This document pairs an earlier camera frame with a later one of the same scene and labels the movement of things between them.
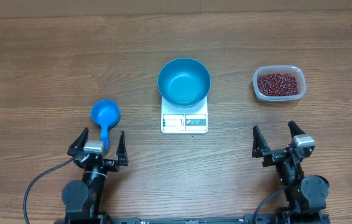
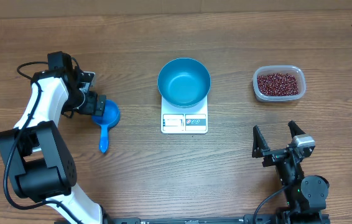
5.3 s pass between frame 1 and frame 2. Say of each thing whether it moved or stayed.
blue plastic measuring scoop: stayed
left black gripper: moved
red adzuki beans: stayed
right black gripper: stayed
